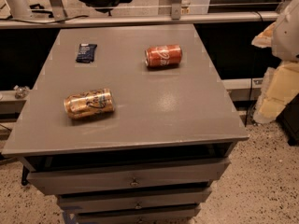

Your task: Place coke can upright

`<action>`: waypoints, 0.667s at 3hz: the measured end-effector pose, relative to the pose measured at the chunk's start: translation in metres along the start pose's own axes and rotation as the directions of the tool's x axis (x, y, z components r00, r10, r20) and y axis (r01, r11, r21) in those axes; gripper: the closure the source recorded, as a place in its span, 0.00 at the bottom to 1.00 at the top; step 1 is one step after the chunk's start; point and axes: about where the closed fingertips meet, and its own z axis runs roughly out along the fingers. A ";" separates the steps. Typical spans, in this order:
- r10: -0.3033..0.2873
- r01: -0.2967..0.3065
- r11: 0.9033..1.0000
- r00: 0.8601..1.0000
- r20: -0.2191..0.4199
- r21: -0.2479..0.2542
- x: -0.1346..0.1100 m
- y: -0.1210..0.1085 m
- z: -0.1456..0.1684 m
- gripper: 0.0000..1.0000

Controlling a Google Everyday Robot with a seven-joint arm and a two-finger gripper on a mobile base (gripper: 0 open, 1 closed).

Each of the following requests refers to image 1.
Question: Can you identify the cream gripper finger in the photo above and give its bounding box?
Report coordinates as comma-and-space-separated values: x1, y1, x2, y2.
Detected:
251, 22, 276, 49
253, 62, 299, 124

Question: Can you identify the red coke can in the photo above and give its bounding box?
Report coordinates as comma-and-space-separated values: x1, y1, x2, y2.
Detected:
145, 45, 182, 68

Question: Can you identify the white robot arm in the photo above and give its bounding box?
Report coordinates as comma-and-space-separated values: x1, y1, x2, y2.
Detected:
251, 0, 299, 124

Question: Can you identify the gold crushed soda can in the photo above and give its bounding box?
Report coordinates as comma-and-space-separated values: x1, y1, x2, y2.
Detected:
64, 88, 115, 119

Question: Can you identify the grey drawer cabinet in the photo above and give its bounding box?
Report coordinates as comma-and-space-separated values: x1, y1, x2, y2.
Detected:
1, 23, 249, 224

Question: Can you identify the bottom grey drawer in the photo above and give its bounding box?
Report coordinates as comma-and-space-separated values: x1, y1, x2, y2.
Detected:
76, 204, 199, 224

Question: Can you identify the grey drawer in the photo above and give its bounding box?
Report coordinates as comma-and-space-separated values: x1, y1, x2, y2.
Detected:
27, 158, 230, 195
76, 204, 199, 224
58, 187, 211, 214

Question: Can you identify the dark blue snack packet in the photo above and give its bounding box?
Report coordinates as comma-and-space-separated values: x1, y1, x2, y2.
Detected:
76, 44, 97, 63

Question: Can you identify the top grey drawer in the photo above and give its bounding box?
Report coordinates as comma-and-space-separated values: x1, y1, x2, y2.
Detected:
27, 158, 230, 195

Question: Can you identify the middle grey drawer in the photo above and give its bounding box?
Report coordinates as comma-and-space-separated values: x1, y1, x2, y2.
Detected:
58, 187, 211, 214

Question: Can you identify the white pipe top left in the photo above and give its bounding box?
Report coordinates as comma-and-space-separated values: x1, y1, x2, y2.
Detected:
5, 0, 33, 19

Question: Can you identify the crumpled clear plastic piece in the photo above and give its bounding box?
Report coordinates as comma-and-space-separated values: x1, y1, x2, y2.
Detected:
14, 85, 30, 99

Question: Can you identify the grey metal rail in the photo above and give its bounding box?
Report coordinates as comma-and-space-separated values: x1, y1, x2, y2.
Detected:
0, 11, 278, 29

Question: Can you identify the black cable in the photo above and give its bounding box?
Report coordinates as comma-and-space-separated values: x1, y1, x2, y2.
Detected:
0, 14, 90, 24

